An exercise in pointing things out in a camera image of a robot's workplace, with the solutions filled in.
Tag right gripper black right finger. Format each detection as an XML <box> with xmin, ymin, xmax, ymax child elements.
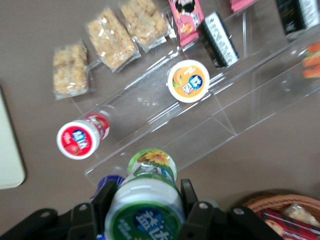
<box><xmin>180</xmin><ymin>178</ymin><xmax>221</xmax><ymax>240</ymax></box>

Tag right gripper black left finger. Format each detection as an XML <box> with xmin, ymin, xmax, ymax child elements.
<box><xmin>71</xmin><ymin>179</ymin><xmax>118</xmax><ymax>240</ymax></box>

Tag green gum bottle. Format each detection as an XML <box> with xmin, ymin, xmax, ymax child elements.
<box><xmin>103</xmin><ymin>148</ymin><xmax>186</xmax><ymax>240</ymax></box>

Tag blue gum bottle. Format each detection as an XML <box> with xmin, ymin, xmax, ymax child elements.
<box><xmin>89</xmin><ymin>174</ymin><xmax>126</xmax><ymax>201</ymax></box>

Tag red gum bottle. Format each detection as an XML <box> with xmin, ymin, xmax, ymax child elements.
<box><xmin>56</xmin><ymin>112</ymin><xmax>111</xmax><ymax>161</ymax></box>

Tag beige plastic tray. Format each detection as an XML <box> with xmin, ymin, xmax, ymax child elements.
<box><xmin>0</xmin><ymin>87</ymin><xmax>27</xmax><ymax>190</ymax></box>

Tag orange gum bottle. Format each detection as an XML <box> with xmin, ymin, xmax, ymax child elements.
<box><xmin>166</xmin><ymin>59</ymin><xmax>211</xmax><ymax>104</ymax></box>

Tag dark brown wicker basket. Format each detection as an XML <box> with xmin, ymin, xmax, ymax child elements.
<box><xmin>242</xmin><ymin>193</ymin><xmax>320</xmax><ymax>240</ymax></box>

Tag red cookie box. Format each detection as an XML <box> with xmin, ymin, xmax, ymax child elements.
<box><xmin>257</xmin><ymin>208</ymin><xmax>320</xmax><ymax>240</ymax></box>

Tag clear rice crisp packet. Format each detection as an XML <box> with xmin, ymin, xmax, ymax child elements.
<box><xmin>52</xmin><ymin>40</ymin><xmax>91</xmax><ymax>101</ymax></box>
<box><xmin>85</xmin><ymin>7</ymin><xmax>141</xmax><ymax>73</ymax></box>
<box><xmin>119</xmin><ymin>0</ymin><xmax>173</xmax><ymax>53</ymax></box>
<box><xmin>282</xmin><ymin>203</ymin><xmax>320</xmax><ymax>228</ymax></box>

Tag clear acrylic stepped display stand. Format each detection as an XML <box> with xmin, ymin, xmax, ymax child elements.
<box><xmin>72</xmin><ymin>0</ymin><xmax>320</xmax><ymax>187</ymax></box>

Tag black white-sided small box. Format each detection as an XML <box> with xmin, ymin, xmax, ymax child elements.
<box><xmin>274</xmin><ymin>0</ymin><xmax>320</xmax><ymax>43</ymax></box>
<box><xmin>200</xmin><ymin>11</ymin><xmax>240</xmax><ymax>69</ymax></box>

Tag wrapped triangle sandwich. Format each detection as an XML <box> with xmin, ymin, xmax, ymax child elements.
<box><xmin>301</xmin><ymin>41</ymin><xmax>320</xmax><ymax>80</ymax></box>

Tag pink snack packet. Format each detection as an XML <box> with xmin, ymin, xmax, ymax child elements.
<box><xmin>167</xmin><ymin>0</ymin><xmax>205</xmax><ymax>48</ymax></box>
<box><xmin>229</xmin><ymin>0</ymin><xmax>261</xmax><ymax>13</ymax></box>

